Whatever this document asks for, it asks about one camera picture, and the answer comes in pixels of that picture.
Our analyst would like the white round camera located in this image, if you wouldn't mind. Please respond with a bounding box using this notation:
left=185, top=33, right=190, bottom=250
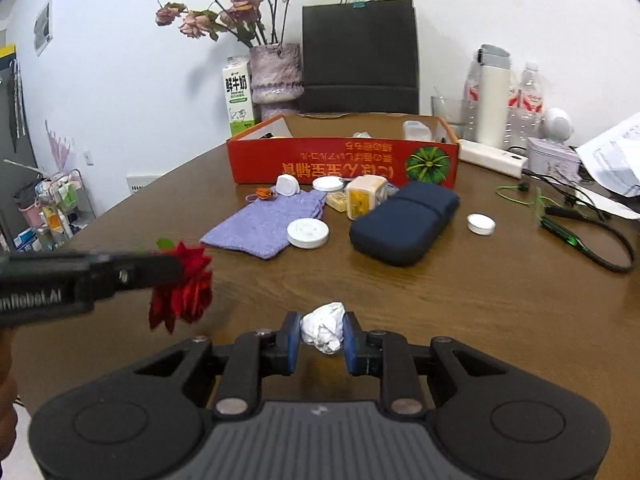
left=542, top=107, right=575, bottom=143

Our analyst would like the white thermos bottle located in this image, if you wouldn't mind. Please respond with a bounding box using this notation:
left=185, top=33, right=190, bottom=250
left=475, top=45, right=513, bottom=150

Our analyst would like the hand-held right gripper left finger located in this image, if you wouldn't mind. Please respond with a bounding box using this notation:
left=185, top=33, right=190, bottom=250
left=132, top=311, right=302, bottom=420

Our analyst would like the yellow white cube box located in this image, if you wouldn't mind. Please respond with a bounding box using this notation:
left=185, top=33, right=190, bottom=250
left=346, top=176, right=388, bottom=222

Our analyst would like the thin green cable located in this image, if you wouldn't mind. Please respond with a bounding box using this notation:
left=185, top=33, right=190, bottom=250
left=495, top=183, right=543, bottom=208

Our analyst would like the small white round lid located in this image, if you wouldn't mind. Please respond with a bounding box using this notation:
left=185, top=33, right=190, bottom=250
left=467, top=213, right=496, bottom=236

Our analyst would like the white tin box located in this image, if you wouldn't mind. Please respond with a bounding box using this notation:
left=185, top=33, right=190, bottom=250
left=527, top=136, right=582, bottom=178

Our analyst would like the red rose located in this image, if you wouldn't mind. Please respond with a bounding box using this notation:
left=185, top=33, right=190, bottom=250
left=149, top=239, right=213, bottom=335

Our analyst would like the stack of white papers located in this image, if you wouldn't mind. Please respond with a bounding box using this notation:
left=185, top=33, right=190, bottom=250
left=575, top=112, right=640, bottom=218

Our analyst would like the wooden desktop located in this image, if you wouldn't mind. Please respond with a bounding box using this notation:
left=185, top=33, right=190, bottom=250
left=0, top=110, right=640, bottom=480

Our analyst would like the wall poster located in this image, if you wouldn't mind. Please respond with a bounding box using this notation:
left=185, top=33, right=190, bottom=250
left=34, top=0, right=54, bottom=57

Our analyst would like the navy zip case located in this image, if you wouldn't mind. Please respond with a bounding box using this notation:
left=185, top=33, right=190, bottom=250
left=349, top=181, right=460, bottom=267

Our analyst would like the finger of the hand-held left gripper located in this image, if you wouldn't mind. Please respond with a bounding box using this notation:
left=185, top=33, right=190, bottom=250
left=75, top=252, right=185, bottom=306

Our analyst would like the purple vase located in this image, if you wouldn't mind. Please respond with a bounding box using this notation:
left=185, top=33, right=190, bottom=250
left=248, top=42, right=304, bottom=121

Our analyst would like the black cable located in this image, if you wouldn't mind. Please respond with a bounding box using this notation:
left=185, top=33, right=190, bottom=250
left=522, top=170, right=636, bottom=274

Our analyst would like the purple knitted pouch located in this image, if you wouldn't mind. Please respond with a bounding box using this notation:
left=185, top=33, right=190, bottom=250
left=200, top=191, right=327, bottom=261

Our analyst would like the clear plastic bottle red label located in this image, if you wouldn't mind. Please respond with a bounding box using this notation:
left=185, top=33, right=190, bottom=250
left=507, top=62, right=546, bottom=148
left=462, top=57, right=483, bottom=141

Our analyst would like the white power strip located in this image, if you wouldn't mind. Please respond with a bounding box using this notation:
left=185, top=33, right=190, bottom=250
left=457, top=139, right=530, bottom=178

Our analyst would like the green translucent device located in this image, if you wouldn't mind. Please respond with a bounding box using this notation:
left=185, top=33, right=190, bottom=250
left=537, top=192, right=588, bottom=251

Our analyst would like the white green milk carton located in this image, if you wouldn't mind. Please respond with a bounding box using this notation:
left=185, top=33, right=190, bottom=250
left=221, top=56, right=262, bottom=137

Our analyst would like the white paper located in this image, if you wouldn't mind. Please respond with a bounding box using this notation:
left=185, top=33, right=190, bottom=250
left=299, top=301, right=347, bottom=357

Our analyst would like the white storage rack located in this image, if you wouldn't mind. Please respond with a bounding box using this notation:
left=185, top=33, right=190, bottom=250
left=12, top=170, right=96, bottom=253

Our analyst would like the large white round container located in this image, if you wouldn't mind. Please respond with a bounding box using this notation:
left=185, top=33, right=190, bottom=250
left=286, top=219, right=330, bottom=249

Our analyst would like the black paper bag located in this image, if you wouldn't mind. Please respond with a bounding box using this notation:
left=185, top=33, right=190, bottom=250
left=301, top=0, right=420, bottom=116

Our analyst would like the clear glass cup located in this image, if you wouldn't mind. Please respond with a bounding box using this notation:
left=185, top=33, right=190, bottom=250
left=431, top=96, right=471, bottom=136

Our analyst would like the red cardboard box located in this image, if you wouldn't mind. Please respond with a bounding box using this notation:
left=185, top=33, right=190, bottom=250
left=226, top=114, right=461, bottom=191

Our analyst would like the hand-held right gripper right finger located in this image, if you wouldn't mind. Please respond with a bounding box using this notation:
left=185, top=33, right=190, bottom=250
left=344, top=311, right=506, bottom=418

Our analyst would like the white plastic container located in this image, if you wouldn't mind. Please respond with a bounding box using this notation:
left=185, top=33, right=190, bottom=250
left=402, top=120, right=433, bottom=142

